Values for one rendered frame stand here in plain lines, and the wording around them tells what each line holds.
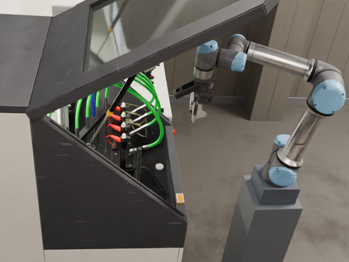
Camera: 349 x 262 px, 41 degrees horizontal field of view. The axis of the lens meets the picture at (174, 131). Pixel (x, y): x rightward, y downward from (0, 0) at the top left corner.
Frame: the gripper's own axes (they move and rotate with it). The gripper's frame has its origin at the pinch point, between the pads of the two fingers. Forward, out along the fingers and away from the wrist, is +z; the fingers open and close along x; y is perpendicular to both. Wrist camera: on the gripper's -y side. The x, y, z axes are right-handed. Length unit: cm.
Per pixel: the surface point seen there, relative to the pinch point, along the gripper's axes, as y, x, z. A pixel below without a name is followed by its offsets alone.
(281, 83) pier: 111, 170, 83
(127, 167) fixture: -26.4, -5.2, 25.0
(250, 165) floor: 77, 108, 123
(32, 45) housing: -65, 6, -27
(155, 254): -14, -35, 48
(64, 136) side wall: -50, -35, -15
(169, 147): -5.6, 12.8, 27.9
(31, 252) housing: -65, -35, 45
